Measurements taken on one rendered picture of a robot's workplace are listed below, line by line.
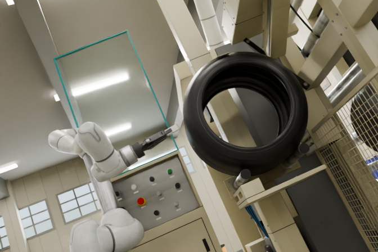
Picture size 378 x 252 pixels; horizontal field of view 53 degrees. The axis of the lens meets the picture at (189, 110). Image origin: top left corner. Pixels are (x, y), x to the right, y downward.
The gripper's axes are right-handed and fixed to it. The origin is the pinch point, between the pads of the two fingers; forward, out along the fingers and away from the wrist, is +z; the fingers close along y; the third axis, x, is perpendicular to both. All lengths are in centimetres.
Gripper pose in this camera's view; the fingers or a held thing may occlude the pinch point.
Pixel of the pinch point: (171, 130)
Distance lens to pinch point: 178.3
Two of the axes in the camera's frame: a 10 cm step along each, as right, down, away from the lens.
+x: 5.2, 8.0, -2.9
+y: 0.3, 3.2, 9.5
